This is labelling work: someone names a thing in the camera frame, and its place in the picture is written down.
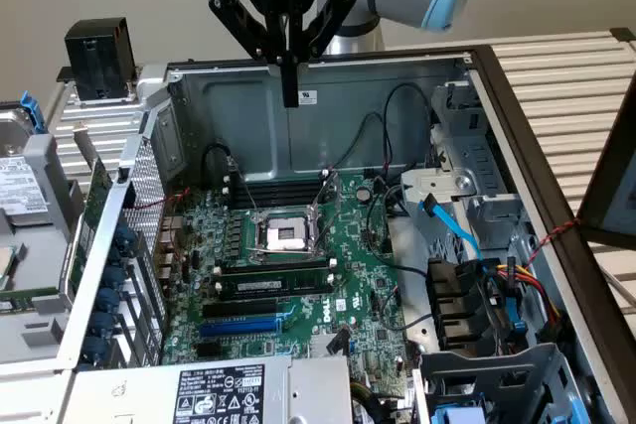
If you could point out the white sticker label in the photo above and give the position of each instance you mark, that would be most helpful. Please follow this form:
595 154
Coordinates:
307 97

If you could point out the open grey PC case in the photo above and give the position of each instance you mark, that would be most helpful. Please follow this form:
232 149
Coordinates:
248 121

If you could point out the thin metal locking lever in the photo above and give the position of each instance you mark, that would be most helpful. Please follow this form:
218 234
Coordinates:
243 185
283 250

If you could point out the black RAM slot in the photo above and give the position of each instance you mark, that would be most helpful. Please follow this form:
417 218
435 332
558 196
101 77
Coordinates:
278 200
273 265
278 186

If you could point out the metal socket cover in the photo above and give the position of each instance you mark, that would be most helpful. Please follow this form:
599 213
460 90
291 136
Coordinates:
329 190

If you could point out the coin cell battery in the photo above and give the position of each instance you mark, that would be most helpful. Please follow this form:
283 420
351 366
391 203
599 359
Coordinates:
364 194

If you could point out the silver disk bay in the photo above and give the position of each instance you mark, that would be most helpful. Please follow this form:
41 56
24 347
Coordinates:
477 161

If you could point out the CPU socket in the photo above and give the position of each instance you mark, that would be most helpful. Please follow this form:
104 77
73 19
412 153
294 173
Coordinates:
285 235

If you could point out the green motherboard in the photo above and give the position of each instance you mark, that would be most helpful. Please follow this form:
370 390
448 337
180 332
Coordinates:
358 245

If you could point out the silver hard disk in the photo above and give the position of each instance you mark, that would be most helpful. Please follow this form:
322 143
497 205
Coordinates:
20 181

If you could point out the green RAM stick with label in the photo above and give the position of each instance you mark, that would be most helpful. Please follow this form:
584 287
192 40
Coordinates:
298 285

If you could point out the black table end cap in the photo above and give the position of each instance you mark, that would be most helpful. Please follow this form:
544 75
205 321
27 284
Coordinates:
623 34

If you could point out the grey parts rack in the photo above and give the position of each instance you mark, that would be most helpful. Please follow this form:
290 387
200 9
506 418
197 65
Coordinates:
45 255

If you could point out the blue expansion slot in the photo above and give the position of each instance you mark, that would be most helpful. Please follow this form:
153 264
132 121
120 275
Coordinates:
238 327

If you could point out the dark framed panel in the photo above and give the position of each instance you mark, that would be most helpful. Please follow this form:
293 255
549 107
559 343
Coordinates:
601 185

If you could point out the silver chipset heatsink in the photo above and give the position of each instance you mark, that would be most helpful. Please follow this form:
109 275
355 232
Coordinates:
320 344

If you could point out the short black expansion slot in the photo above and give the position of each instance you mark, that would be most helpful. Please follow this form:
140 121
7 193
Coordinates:
208 349

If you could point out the grey power supply with label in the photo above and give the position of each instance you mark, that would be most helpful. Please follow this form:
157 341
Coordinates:
149 394

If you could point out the grey metal drive cage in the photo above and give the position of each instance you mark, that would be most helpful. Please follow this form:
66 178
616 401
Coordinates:
522 369

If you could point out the blue disk bracket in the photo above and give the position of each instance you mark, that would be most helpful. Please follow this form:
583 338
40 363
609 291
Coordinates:
34 113

